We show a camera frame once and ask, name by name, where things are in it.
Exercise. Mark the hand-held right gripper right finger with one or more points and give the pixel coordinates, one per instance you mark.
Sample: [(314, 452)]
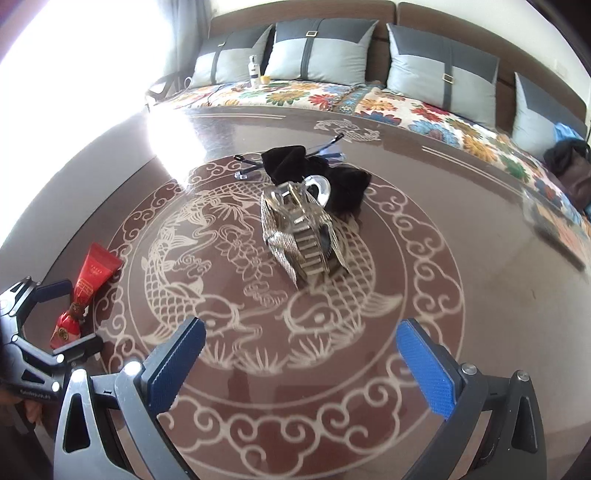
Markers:
[(425, 369)]

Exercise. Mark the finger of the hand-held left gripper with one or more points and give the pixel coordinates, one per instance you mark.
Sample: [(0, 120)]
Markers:
[(53, 290), (78, 347)]

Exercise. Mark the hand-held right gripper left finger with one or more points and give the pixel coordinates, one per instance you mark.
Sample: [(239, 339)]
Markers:
[(180, 355)]

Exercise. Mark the red foil wrapper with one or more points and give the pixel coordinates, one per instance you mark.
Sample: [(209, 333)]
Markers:
[(94, 274)]

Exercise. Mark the large white board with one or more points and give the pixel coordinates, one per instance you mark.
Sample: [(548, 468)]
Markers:
[(69, 184)]

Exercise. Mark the brown patterned desktop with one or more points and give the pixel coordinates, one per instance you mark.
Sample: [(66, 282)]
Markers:
[(461, 323)]

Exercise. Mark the person's left hand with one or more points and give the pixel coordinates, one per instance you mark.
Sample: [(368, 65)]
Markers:
[(37, 413)]

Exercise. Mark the silver rhinestone hair clip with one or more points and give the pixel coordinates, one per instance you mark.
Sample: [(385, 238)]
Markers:
[(295, 240)]

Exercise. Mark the clear plastic package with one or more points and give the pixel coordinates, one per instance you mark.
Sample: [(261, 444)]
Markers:
[(549, 226)]

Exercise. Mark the black hair pins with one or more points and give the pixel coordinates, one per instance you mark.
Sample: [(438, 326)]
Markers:
[(247, 170)]

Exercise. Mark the black velvet pouch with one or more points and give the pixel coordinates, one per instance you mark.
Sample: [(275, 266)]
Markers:
[(348, 184), (284, 161)]

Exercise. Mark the clear hair clip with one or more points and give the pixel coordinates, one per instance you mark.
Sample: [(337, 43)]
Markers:
[(323, 187)]

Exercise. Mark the dark chair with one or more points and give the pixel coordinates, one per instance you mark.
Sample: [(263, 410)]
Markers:
[(159, 90)]

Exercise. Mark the blue hair pin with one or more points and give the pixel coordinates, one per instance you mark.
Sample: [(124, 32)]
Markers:
[(332, 150)]

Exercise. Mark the dark bag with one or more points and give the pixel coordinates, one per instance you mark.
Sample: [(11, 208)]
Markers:
[(572, 175)]

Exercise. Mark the grey two-tone pillow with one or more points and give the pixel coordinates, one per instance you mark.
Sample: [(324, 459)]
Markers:
[(531, 120), (318, 55), (226, 60), (429, 69)]

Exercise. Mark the floral blanket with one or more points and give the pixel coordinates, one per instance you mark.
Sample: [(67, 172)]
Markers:
[(369, 101)]

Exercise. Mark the white bottle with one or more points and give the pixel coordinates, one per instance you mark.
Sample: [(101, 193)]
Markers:
[(254, 71)]

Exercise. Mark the brown wooden sofa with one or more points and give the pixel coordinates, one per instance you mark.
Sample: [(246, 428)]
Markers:
[(406, 11)]

